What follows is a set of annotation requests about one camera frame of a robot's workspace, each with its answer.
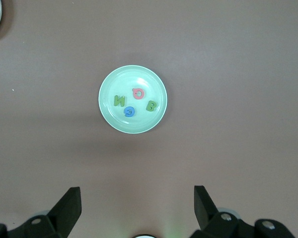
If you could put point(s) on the blue letter G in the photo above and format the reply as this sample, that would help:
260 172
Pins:
129 108

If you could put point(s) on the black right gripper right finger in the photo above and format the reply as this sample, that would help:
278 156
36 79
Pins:
208 218

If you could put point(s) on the brown table mat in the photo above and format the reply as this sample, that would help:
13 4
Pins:
213 74

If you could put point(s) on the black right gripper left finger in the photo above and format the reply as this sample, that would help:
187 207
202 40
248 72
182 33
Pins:
62 215

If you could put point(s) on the green letter N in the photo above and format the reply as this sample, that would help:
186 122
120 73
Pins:
119 101

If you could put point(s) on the green round plate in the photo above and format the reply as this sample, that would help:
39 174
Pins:
131 125

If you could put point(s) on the green letter B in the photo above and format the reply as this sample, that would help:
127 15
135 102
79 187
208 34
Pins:
152 106

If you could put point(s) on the pink letter Q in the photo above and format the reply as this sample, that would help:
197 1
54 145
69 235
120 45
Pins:
135 94

